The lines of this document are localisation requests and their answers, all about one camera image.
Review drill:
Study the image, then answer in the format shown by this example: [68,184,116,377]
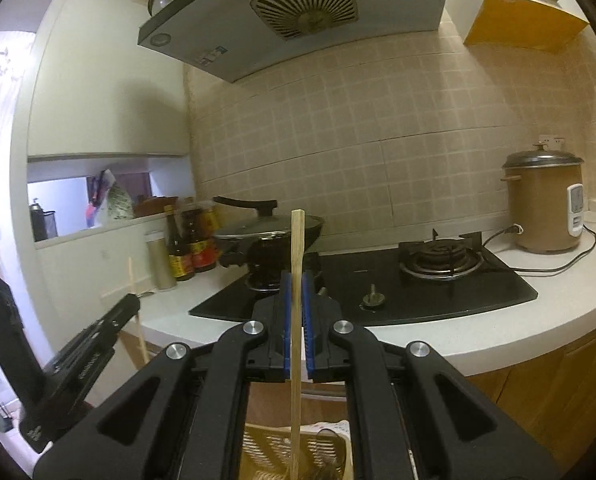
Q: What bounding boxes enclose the grey range hood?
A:
[138,0,454,84]

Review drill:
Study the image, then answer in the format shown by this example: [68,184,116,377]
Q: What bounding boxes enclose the wooden chopstick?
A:
[127,256,150,367]
[290,209,306,480]

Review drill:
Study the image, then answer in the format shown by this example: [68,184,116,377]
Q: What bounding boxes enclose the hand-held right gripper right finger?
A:
[301,269,562,480]

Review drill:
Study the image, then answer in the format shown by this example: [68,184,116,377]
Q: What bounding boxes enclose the patterned white bag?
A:
[85,169,135,227]

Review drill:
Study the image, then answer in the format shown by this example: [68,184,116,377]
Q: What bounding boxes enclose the black gas stove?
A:
[189,230,538,324]

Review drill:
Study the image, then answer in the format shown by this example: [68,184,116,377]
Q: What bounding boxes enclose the wooden cabinet door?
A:
[498,310,596,480]
[458,347,563,411]

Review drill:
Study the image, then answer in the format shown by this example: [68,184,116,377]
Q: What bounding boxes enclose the white and yellow wall cabinet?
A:
[445,0,591,54]

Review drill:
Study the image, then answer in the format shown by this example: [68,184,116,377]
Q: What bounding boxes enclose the dark thermos flask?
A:
[29,202,47,242]

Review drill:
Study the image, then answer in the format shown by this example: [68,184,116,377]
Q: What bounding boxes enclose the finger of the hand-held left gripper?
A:
[45,294,142,402]

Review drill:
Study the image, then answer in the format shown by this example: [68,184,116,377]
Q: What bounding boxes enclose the white canister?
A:
[145,230,177,292]

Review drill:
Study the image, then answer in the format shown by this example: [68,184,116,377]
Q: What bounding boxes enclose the brown rice cooker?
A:
[501,143,586,254]

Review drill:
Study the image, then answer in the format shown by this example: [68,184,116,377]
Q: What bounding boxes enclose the glass wok lid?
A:
[215,210,323,240]

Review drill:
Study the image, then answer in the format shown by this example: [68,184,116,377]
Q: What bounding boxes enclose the dark soy sauce bottle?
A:
[164,205,195,282]

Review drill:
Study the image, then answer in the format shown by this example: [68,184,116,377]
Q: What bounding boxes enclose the yellow plastic utensil basket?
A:
[242,420,355,480]

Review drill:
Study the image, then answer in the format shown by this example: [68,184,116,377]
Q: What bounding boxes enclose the black rice cooker cable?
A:
[482,224,596,277]

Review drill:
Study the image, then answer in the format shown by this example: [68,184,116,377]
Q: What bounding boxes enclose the yellow condiment bottle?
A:
[203,206,221,241]

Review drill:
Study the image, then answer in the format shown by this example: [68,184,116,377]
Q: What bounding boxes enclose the black wok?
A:
[212,195,327,263]

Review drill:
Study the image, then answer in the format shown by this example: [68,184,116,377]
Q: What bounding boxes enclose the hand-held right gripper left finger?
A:
[33,269,295,480]

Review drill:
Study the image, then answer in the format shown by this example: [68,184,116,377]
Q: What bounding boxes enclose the red label sauce bottle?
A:
[180,205,219,274]

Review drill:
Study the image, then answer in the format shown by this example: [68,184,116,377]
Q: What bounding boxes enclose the brown wooden box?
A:
[133,196,179,219]

